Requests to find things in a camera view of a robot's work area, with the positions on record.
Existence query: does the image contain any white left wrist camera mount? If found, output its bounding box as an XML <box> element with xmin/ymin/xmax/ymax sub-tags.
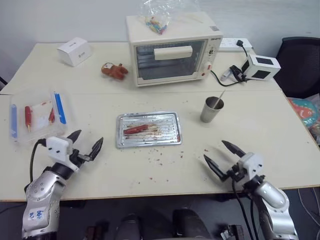
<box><xmin>45</xmin><ymin>136</ymin><xmax>80</xmax><ymax>173</ymax></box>

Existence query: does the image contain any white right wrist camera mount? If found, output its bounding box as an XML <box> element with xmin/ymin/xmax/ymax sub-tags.
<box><xmin>236</xmin><ymin>152</ymin><xmax>265</xmax><ymax>180</ymax></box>

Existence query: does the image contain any small white usb device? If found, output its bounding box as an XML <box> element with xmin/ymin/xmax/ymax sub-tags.
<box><xmin>220</xmin><ymin>68</ymin><xmax>232</xmax><ymax>81</ymax></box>

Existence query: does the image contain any black adapter with cable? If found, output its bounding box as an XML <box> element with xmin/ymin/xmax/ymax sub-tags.
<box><xmin>229</xmin><ymin>65</ymin><xmax>248</xmax><ymax>83</ymax></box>

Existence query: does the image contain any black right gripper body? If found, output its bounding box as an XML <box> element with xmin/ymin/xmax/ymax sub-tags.
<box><xmin>226</xmin><ymin>163</ymin><xmax>248</xmax><ymax>188</ymax></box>

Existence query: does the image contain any white toaster oven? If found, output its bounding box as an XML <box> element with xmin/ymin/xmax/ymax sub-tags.
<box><xmin>125</xmin><ymin>14</ymin><xmax>224</xmax><ymax>88</ymax></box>

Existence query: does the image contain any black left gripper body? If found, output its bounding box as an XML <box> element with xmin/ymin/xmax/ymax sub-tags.
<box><xmin>70</xmin><ymin>148</ymin><xmax>91</xmax><ymax>168</ymax></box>

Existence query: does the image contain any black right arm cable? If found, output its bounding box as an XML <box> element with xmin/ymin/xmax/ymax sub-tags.
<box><xmin>231</xmin><ymin>179</ymin><xmax>254</xmax><ymax>240</ymax></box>

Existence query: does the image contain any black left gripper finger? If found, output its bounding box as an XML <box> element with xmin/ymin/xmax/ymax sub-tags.
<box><xmin>85</xmin><ymin>136</ymin><xmax>105</xmax><ymax>162</ymax></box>
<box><xmin>67</xmin><ymin>129</ymin><xmax>83</xmax><ymax>149</ymax></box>

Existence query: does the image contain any steel cup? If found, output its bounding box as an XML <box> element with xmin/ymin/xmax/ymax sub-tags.
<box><xmin>199</xmin><ymin>96</ymin><xmax>225</xmax><ymax>124</ymax></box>

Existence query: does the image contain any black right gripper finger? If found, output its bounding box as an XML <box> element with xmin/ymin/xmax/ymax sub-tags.
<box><xmin>203</xmin><ymin>154</ymin><xmax>230</xmax><ymax>183</ymax></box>
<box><xmin>221</xmin><ymin>140</ymin><xmax>247</xmax><ymax>159</ymax></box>

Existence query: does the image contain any black office chair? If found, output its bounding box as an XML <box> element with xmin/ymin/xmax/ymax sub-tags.
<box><xmin>273</xmin><ymin>36</ymin><xmax>320</xmax><ymax>100</ymax></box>

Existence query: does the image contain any brown monkey toy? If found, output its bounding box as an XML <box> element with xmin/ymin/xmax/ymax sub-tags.
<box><xmin>100</xmin><ymin>62</ymin><xmax>129</xmax><ymax>82</ymax></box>

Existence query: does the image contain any white power strip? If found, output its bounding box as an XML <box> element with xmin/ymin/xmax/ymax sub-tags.
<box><xmin>219</xmin><ymin>37</ymin><xmax>253</xmax><ymax>53</ymax></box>

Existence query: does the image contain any black oven power cable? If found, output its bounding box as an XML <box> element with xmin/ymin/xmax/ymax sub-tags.
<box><xmin>210</xmin><ymin>39</ymin><xmax>251</xmax><ymax>87</ymax></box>

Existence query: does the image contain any silver baking tray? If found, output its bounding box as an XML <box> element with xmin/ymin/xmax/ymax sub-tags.
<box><xmin>115</xmin><ymin>111</ymin><xmax>183</xmax><ymax>149</ymax></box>

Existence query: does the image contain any clear bag of colourful pieces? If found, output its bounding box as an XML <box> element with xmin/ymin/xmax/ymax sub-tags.
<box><xmin>138</xmin><ymin>0</ymin><xmax>174</xmax><ymax>36</ymax></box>

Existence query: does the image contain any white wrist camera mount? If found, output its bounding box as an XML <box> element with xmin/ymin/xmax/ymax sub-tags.
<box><xmin>236</xmin><ymin>152</ymin><xmax>265</xmax><ymax>180</ymax></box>
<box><xmin>45</xmin><ymin>136</ymin><xmax>80</xmax><ymax>173</ymax></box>

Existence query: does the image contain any white cube with black panels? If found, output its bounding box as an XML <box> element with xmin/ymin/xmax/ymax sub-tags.
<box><xmin>240</xmin><ymin>53</ymin><xmax>281</xmax><ymax>82</ymax></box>

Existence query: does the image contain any small white cardboard box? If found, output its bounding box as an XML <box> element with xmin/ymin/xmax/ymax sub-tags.
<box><xmin>56</xmin><ymin>36</ymin><xmax>92</xmax><ymax>68</ymax></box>

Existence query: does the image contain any blue container clip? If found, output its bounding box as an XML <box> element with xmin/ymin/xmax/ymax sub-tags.
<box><xmin>9</xmin><ymin>103</ymin><xmax>20</xmax><ymax>140</ymax></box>
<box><xmin>52</xmin><ymin>91</ymin><xmax>68</xmax><ymax>125</ymax></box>

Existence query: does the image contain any clear plastic container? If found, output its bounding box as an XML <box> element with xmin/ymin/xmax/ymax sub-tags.
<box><xmin>9</xmin><ymin>88</ymin><xmax>74</xmax><ymax>145</ymax></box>

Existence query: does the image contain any colourful printed bag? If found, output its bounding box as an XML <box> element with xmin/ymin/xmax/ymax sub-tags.
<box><xmin>286</xmin><ymin>93</ymin><xmax>320</xmax><ymax>146</ymax></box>

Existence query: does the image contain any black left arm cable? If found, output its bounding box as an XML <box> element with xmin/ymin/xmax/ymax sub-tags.
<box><xmin>29</xmin><ymin>138</ymin><xmax>48</xmax><ymax>184</ymax></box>

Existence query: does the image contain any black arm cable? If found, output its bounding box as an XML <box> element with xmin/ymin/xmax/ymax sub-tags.
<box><xmin>231</xmin><ymin>179</ymin><xmax>254</xmax><ymax>240</ymax></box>
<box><xmin>29</xmin><ymin>138</ymin><xmax>48</xmax><ymax>184</ymax></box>

